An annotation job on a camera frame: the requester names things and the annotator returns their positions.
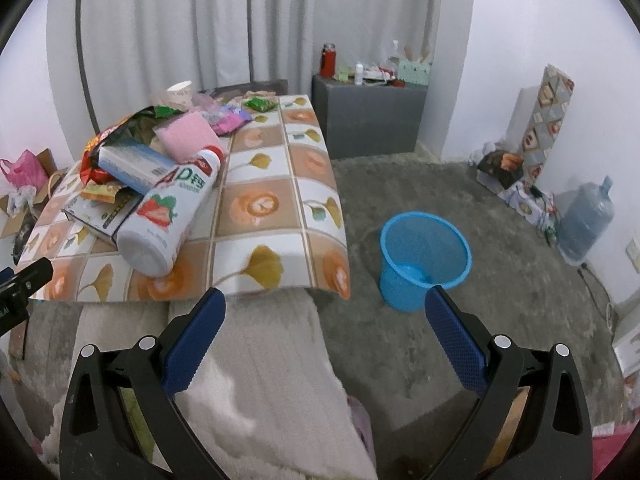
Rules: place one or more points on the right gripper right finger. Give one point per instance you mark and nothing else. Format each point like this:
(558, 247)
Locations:
(530, 419)

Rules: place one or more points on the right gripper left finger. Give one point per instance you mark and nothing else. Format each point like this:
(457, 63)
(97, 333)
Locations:
(97, 440)

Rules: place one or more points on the white black box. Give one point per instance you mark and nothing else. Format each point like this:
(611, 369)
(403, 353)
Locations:
(102, 219)

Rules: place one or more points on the white AD milk bottle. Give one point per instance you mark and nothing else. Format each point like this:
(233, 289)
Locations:
(150, 238)

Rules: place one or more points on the white blue carton box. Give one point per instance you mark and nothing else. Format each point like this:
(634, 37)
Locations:
(134, 164)

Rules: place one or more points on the green red chip bag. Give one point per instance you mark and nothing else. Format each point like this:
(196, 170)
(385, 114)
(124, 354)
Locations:
(136, 127)

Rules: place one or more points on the pink sponge block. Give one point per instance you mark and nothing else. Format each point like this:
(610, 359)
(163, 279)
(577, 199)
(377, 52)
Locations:
(185, 135)

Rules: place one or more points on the pink purple snack bag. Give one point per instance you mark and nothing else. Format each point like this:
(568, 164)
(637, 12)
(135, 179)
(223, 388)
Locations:
(226, 119)

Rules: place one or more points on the blue mesh trash bin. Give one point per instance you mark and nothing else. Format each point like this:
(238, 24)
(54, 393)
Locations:
(420, 251)

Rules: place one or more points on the pink plastic bag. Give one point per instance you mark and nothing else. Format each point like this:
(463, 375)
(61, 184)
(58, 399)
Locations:
(26, 171)

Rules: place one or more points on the white fluffy blanket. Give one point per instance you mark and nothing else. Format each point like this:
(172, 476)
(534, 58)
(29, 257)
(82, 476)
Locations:
(265, 402)

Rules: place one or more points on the blue water jug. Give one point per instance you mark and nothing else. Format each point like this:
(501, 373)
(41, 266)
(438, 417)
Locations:
(588, 215)

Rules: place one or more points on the white paper cup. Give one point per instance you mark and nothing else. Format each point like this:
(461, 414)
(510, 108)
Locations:
(180, 95)

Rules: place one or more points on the grey curtain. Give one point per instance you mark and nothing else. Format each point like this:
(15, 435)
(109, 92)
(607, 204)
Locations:
(109, 58)

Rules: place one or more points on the small green snack packet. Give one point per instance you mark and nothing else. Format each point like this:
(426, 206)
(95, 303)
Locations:
(260, 104)

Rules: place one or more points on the dark printed box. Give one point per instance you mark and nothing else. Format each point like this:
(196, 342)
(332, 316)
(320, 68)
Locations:
(273, 87)

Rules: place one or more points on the patterned upright box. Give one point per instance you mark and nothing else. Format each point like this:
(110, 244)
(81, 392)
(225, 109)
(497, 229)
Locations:
(545, 123)

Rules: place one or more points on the grey cabinet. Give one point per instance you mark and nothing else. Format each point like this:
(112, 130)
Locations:
(359, 121)

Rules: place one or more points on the mint green pen holder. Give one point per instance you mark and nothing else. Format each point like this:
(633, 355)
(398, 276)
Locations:
(414, 72)

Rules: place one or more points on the red thermos bottle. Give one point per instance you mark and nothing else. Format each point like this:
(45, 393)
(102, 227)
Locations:
(328, 61)

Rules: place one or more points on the small white bottle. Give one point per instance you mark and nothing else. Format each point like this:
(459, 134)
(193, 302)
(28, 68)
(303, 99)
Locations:
(358, 75)

